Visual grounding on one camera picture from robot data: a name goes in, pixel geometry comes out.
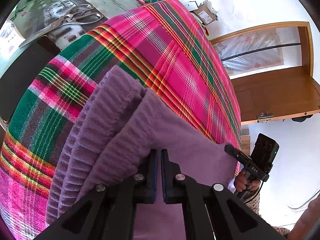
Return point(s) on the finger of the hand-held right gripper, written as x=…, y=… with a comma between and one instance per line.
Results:
x=235, y=152

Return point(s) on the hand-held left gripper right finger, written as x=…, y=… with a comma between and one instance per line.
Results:
x=163, y=175

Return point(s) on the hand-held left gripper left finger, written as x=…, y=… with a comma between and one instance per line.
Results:
x=155, y=172

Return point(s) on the purple fleece pants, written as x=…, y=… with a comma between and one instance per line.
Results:
x=120, y=130

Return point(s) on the person's right hand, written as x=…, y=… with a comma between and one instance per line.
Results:
x=240, y=181

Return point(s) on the wooden board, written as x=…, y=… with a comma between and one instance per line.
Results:
x=245, y=142

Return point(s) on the dark hanging cloth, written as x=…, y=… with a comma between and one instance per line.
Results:
x=300, y=118

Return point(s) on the wooden door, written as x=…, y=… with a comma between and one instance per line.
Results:
x=275, y=92

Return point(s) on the person's floral top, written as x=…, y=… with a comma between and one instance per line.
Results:
x=281, y=230

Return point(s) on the person's head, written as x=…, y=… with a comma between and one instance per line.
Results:
x=307, y=222

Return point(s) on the printed plastic door curtain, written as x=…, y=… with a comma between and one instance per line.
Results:
x=262, y=52

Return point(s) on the pink green plaid blanket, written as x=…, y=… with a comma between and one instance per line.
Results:
x=175, y=67

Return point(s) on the cardboard box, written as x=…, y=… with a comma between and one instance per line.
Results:
x=203, y=13

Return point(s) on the white carton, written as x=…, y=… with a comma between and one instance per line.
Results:
x=191, y=5

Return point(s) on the metal kitchen shears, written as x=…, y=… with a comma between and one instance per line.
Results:
x=63, y=19

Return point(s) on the white packet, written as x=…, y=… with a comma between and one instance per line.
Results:
x=10, y=37

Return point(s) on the wooden door frame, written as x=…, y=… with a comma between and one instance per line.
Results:
x=306, y=50

